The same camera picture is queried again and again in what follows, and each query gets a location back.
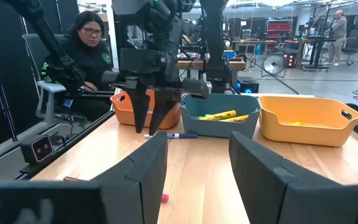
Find red parts shelf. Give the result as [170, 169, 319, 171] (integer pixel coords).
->
[265, 19, 293, 52]

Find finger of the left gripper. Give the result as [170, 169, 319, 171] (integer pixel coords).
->
[149, 90, 180, 136]
[124, 86, 151, 134]

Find person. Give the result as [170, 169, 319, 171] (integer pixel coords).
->
[326, 9, 348, 67]
[40, 11, 115, 123]

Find dark blue Expo marker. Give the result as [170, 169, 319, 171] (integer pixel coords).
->
[144, 133, 199, 139]

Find teal plastic bin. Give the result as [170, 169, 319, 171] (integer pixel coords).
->
[179, 93, 262, 139]

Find wooden desk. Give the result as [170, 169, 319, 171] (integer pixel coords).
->
[175, 58, 247, 94]

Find floor fan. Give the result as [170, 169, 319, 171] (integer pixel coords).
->
[261, 53, 287, 78]

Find yellow plastic bin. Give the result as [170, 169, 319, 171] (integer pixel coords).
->
[257, 95, 358, 148]

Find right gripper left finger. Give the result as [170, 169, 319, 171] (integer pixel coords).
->
[99, 131, 169, 224]

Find black table-level camera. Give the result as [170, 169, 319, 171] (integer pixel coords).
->
[19, 134, 55, 166]

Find black computer blue light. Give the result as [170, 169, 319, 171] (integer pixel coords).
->
[235, 77, 260, 94]

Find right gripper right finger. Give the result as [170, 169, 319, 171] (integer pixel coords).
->
[228, 131, 354, 224]

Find grey office chair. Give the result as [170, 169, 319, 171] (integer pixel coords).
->
[22, 32, 90, 125]

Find orange plastic bin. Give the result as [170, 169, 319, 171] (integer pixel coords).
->
[109, 89, 182, 131]

